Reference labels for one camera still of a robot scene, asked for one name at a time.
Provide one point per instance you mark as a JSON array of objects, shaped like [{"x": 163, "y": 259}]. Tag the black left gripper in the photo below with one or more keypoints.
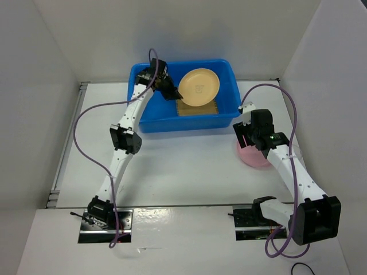
[{"x": 172, "y": 93}]

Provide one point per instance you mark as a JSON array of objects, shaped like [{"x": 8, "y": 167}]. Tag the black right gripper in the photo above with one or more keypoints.
[{"x": 239, "y": 130}]

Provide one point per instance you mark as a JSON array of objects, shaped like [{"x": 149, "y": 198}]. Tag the square bamboo woven tray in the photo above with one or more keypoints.
[{"x": 186, "y": 110}]

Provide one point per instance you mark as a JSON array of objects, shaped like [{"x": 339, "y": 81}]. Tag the orange plastic plate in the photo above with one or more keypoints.
[{"x": 199, "y": 87}]

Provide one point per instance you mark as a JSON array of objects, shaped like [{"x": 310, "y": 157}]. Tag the pink plastic plate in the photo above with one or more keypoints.
[{"x": 252, "y": 157}]

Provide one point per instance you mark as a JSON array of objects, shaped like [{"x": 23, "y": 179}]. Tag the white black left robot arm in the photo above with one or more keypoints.
[{"x": 126, "y": 141}]

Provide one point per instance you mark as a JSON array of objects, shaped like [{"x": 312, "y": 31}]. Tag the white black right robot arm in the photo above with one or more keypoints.
[{"x": 314, "y": 215}]

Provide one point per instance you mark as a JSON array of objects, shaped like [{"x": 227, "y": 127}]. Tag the blue plastic bin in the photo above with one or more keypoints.
[{"x": 162, "y": 116}]

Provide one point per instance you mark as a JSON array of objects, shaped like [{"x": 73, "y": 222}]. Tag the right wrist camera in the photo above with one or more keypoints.
[{"x": 245, "y": 112}]

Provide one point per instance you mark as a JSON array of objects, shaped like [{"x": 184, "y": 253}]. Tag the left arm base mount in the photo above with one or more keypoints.
[{"x": 93, "y": 231}]

